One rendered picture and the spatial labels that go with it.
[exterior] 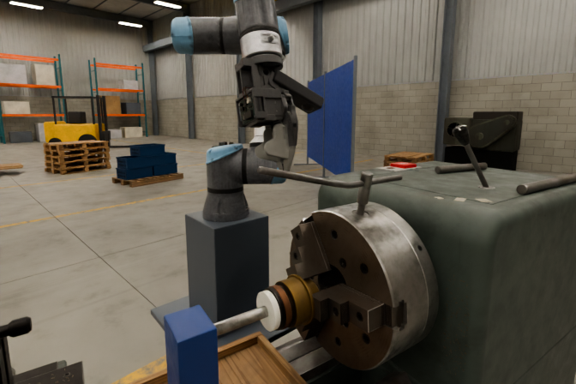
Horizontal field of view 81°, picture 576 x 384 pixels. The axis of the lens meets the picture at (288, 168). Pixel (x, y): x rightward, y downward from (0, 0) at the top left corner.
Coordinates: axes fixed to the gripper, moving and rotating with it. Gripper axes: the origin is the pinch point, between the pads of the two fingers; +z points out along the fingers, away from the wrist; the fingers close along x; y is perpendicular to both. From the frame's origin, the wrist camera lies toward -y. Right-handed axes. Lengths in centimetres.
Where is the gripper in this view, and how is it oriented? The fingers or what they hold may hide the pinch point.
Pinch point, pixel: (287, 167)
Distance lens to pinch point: 62.2
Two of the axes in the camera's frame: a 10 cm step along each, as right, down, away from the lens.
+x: 5.3, -1.3, -8.4
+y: -8.3, 0.9, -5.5
